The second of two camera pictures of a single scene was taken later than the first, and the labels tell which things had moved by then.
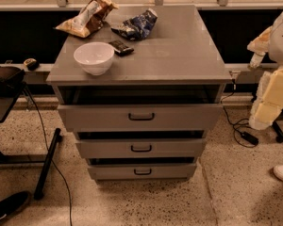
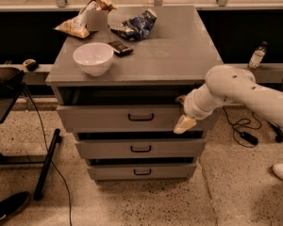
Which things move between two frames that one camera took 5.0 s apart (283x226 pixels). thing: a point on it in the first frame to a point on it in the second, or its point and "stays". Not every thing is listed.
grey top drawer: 141,117 stays
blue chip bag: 138,26 stays
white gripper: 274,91 to 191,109
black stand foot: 280,136 stays
